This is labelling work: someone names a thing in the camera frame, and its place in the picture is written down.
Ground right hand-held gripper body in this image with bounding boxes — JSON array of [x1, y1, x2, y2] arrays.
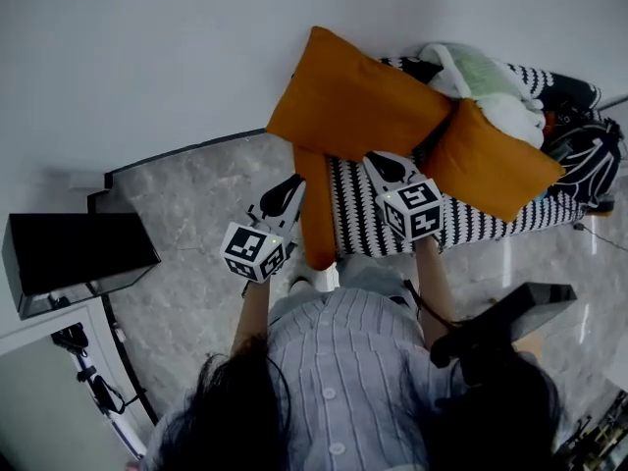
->
[[362, 150, 445, 242]]

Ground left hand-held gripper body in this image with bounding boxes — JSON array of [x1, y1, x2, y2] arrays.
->
[[219, 173, 307, 284]]

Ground person's left forearm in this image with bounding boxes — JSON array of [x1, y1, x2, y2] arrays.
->
[[230, 276, 272, 358]]

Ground person's right forearm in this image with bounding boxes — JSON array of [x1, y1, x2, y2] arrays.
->
[[413, 235, 461, 351]]

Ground person's white shoe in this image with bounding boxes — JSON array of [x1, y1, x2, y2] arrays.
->
[[288, 262, 340, 293]]

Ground person's light grey trousers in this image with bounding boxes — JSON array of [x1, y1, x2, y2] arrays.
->
[[337, 254, 419, 309]]

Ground white green blanket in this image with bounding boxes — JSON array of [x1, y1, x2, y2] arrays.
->
[[418, 41, 547, 149]]

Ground person's grey striped shirt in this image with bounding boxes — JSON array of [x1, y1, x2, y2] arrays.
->
[[141, 287, 541, 471]]

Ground black low cabinet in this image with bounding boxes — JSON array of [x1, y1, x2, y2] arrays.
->
[[1, 210, 162, 321]]

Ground black backpack with white lines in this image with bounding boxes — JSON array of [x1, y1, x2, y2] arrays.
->
[[541, 117, 625, 211]]

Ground cluttered equipment rack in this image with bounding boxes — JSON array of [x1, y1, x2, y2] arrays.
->
[[553, 394, 628, 471]]

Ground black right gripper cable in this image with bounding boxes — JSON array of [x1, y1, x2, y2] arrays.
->
[[402, 278, 460, 331]]

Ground black floor cable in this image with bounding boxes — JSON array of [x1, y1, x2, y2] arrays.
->
[[572, 219, 628, 253]]

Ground white pole with black straps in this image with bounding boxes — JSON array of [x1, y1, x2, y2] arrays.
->
[[50, 321, 149, 461]]

